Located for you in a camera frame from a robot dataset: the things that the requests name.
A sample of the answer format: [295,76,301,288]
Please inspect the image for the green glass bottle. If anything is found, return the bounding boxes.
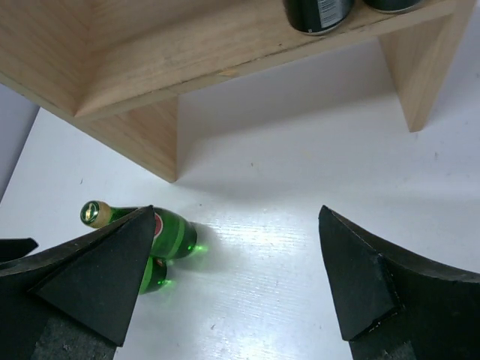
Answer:
[79,200,197,260]
[138,256,178,296]

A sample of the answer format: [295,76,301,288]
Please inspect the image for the black gold can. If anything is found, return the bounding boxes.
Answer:
[364,0,422,14]
[283,0,355,35]

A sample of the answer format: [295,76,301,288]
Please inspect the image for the wooden two-tier shelf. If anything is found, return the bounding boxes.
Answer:
[1,1,476,182]

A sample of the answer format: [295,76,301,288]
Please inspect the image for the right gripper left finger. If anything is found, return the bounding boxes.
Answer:
[1,206,155,359]

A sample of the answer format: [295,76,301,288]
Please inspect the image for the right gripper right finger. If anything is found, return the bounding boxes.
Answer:
[318,206,479,359]

